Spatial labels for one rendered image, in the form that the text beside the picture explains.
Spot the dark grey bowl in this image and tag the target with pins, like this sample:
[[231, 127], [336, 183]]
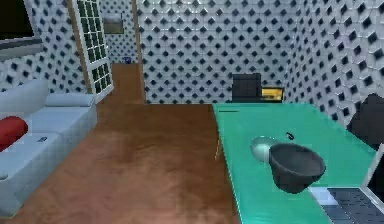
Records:
[[295, 166]]

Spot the yellow box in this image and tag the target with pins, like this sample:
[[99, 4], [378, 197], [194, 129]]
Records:
[[272, 93]]

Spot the small blue object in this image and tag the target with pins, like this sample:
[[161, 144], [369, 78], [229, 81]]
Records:
[[127, 59]]

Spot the green table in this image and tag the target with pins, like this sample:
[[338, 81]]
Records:
[[283, 126]]

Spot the small black object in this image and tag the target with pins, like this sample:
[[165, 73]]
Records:
[[290, 135]]

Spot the white glass-paned door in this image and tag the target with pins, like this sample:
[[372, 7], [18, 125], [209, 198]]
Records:
[[95, 46]]

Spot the white sofa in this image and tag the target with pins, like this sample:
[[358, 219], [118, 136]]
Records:
[[60, 123]]

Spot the small dark remote control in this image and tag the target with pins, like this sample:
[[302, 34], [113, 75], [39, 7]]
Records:
[[42, 139]]

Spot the black chair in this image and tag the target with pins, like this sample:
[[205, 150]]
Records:
[[368, 120]]

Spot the red cushion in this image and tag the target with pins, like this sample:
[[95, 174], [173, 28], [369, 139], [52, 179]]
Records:
[[11, 130]]

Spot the grey laptop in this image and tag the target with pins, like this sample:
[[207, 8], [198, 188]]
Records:
[[353, 203]]

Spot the black television set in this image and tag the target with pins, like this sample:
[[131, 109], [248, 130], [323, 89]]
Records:
[[13, 16]]

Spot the framed wall picture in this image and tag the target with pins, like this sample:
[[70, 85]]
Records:
[[113, 23]]

